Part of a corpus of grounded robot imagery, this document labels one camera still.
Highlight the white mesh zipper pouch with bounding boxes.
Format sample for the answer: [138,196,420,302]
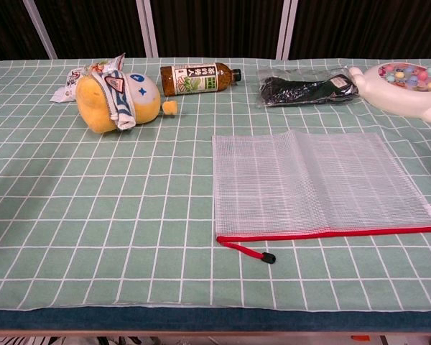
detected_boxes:
[211,129,431,266]

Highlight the green tea bottle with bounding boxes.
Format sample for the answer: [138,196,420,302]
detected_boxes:
[159,62,242,97]

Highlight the black gloves in plastic bag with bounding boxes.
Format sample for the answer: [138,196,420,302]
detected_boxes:
[255,66,362,109]

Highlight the green grid tablecloth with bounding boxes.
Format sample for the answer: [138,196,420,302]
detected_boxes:
[0,57,431,312]

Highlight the yellow plush toy striped scarf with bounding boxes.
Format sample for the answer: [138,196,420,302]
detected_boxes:
[75,68,179,134]

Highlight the dark blue table cover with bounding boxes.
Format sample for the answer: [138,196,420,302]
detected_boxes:
[0,305,431,334]

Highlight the white snack packet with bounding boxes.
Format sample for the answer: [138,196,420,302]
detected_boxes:
[50,52,126,104]

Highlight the white fishing game toy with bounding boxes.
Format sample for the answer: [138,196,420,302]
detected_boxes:
[347,60,431,124]

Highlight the white partition post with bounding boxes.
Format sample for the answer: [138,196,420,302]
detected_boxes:
[135,0,159,58]
[275,0,300,60]
[22,0,57,60]

